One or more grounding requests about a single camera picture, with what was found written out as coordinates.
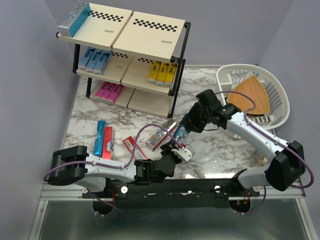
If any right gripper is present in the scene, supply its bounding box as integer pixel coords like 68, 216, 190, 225
179, 101, 211, 134

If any silver blue R&O box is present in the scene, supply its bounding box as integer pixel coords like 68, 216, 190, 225
173, 124, 189, 144

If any yellow toothpaste box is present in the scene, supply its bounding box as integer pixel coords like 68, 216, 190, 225
163, 63, 178, 88
155, 62, 170, 87
148, 61, 161, 84

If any blue metallic toothpaste box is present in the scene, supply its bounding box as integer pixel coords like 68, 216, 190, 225
93, 120, 107, 157

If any pink toothpaste box back side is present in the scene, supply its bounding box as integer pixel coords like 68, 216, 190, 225
107, 84, 125, 104

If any pink toothpaste box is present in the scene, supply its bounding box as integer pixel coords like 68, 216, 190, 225
107, 84, 125, 104
100, 83, 118, 102
94, 81, 110, 99

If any light blue toothpaste box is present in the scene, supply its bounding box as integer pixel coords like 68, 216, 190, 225
93, 50, 112, 75
85, 48, 103, 73
78, 47, 96, 70

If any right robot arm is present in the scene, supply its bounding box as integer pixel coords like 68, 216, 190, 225
181, 89, 306, 196

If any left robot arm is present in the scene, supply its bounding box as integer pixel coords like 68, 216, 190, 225
43, 141, 185, 186

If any beige three-tier shelf rack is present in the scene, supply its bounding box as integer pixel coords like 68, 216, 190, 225
56, 3, 191, 118

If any silver red R&O box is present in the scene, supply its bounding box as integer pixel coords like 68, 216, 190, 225
146, 118, 178, 151

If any red toothpaste box barcode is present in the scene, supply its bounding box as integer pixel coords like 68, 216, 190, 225
122, 136, 148, 161

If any white plastic dish basket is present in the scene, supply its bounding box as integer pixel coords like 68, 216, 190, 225
216, 64, 290, 132

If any red R&O toothpaste box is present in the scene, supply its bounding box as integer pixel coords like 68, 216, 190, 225
102, 126, 114, 160

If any woven wicker fan tray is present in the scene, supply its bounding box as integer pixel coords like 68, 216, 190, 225
226, 75, 271, 115

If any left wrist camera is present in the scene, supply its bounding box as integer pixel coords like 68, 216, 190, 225
171, 145, 195, 162

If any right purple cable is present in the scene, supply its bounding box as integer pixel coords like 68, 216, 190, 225
214, 90, 315, 216

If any purple cable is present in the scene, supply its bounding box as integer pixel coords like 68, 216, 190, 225
43, 123, 185, 220
214, 90, 315, 216

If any black mounting rail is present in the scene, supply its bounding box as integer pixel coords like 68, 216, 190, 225
82, 178, 260, 212

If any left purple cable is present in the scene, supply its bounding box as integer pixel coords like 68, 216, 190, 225
43, 123, 185, 220

